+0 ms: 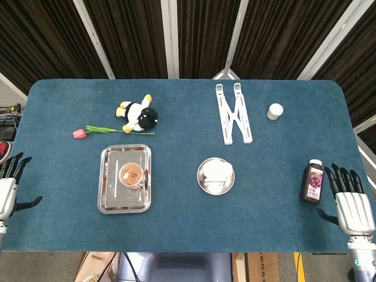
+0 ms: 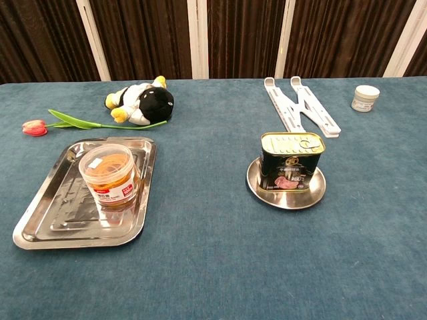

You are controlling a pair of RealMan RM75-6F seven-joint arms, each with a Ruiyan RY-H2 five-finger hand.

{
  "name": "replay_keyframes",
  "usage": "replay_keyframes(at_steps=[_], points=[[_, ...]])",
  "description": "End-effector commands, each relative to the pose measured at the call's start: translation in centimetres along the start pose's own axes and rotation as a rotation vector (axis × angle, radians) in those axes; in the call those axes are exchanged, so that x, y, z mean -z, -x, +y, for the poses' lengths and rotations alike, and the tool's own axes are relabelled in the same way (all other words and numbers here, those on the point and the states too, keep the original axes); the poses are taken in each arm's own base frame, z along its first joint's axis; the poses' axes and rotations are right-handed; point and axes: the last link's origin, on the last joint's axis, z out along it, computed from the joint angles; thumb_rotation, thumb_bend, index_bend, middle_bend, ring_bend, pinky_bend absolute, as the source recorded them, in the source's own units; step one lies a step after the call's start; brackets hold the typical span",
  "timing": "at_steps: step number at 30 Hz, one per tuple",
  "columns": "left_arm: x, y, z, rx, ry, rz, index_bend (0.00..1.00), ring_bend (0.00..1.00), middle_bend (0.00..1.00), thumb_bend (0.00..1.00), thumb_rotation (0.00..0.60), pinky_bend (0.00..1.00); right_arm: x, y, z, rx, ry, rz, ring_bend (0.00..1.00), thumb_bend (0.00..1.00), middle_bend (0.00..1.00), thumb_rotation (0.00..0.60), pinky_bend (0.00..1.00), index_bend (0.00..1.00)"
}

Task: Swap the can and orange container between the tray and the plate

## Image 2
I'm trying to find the round steel plate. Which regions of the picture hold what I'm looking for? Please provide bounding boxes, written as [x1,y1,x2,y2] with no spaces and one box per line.
[246,156,327,211]

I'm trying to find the artificial red tulip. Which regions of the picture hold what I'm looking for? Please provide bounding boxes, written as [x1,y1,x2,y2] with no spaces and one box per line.
[21,109,167,137]

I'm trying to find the rectangular steel tray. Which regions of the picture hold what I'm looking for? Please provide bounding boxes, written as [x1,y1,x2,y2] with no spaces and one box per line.
[12,136,157,250]

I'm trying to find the dark brown curtain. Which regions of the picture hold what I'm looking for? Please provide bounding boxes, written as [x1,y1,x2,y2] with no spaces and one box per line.
[0,0,427,85]

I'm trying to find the clear tub of rubber bands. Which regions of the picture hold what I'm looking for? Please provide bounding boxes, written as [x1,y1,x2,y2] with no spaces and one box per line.
[78,143,141,208]

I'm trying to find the small white cream jar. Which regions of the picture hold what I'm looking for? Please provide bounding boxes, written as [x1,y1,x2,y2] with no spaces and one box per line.
[351,85,381,113]

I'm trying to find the white partition frame post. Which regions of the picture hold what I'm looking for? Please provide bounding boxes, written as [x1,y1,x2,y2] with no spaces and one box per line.
[186,0,209,80]
[75,0,111,82]
[382,0,427,78]
[275,0,297,79]

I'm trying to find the black luncheon meat can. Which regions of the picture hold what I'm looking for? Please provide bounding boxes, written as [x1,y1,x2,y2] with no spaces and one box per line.
[259,131,326,193]

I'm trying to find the white folding laptop stand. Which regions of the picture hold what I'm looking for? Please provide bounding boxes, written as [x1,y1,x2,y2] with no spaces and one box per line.
[264,75,342,140]

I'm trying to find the black and white plush penguin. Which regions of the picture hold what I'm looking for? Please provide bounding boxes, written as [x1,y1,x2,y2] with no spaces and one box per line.
[104,75,175,127]

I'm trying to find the blue table cloth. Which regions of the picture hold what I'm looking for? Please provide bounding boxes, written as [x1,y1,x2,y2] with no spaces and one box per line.
[0,77,427,320]

